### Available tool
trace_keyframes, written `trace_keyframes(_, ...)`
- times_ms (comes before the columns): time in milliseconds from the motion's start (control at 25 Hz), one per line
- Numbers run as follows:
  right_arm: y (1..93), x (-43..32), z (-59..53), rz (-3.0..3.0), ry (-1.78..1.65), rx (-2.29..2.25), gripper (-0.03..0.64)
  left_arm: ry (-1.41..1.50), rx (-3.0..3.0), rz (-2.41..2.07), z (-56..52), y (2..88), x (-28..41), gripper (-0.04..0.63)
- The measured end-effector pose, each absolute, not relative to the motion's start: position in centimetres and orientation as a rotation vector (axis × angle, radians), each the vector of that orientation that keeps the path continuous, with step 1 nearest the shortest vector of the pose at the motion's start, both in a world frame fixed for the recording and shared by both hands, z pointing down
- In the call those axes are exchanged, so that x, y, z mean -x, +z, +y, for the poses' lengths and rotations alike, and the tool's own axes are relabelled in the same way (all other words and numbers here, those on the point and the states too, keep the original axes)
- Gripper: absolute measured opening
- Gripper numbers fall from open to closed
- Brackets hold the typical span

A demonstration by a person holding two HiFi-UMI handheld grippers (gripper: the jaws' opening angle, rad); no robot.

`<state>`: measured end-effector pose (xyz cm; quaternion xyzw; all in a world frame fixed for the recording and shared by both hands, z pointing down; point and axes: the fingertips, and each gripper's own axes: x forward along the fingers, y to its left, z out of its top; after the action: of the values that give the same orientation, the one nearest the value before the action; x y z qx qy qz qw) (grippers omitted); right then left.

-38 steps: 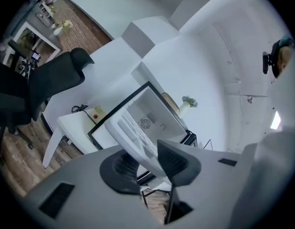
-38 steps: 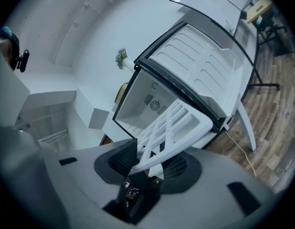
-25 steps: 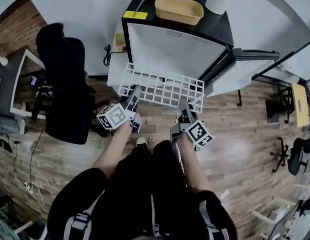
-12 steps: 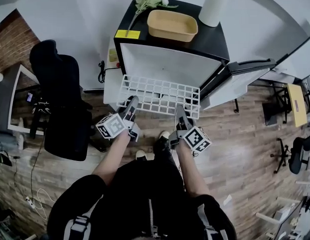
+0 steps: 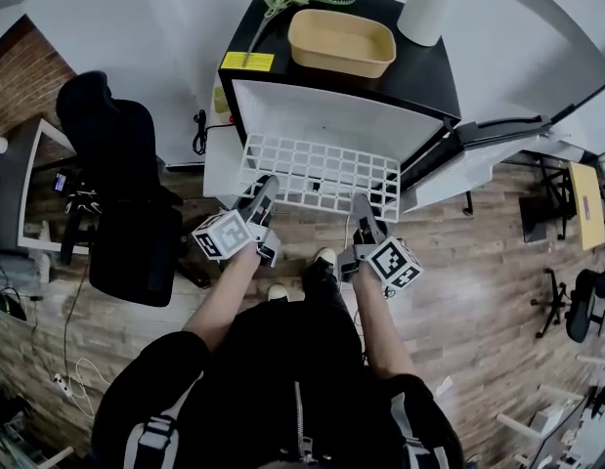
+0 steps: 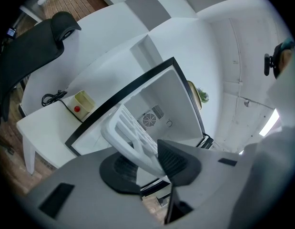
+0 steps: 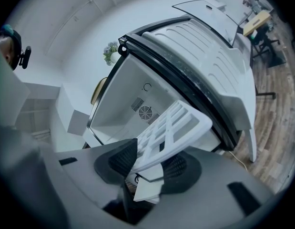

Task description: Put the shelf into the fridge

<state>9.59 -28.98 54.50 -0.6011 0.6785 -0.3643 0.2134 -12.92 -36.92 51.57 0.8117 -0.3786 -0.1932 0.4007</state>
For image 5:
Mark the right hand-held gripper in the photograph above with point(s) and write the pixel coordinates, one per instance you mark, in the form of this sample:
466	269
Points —
392	262

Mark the black office chair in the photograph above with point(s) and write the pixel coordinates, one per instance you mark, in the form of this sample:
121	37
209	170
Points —
126	188

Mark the yellow board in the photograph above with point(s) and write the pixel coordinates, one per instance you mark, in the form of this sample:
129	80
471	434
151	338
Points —
586	208

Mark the black swivel chair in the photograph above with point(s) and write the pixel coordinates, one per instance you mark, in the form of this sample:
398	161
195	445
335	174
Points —
583	306

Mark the phone on tripod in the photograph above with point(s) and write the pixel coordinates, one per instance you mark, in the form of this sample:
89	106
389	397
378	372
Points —
62	183

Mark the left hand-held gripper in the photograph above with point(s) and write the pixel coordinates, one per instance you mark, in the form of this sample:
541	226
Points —
224	235

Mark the person's right forearm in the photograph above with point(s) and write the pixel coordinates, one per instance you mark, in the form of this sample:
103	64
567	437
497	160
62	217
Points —
380	325

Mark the person's left forearm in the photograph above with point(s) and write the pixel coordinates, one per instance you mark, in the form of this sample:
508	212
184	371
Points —
224	301

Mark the white power strip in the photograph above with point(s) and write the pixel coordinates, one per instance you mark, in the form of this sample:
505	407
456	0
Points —
61	385

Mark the white vase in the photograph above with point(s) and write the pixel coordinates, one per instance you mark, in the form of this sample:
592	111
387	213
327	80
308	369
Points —
429	3

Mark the person's white shoe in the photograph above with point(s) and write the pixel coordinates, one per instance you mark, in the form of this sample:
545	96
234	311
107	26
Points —
277	292
325	257

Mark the black flat panel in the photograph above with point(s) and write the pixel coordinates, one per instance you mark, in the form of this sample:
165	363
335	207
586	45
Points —
532	220

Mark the white grid rack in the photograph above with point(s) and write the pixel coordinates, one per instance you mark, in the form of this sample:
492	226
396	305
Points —
242	180

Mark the dark-topped white-legged table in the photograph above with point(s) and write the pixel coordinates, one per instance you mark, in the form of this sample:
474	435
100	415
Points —
11	188

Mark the black cabinet with white shelf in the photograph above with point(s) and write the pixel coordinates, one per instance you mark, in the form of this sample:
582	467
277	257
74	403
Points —
414	86

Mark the person's black clothing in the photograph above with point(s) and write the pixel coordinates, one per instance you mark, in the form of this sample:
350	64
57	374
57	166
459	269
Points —
292	384

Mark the yellow plastic container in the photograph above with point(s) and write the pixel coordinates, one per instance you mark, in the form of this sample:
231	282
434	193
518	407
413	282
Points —
341	42

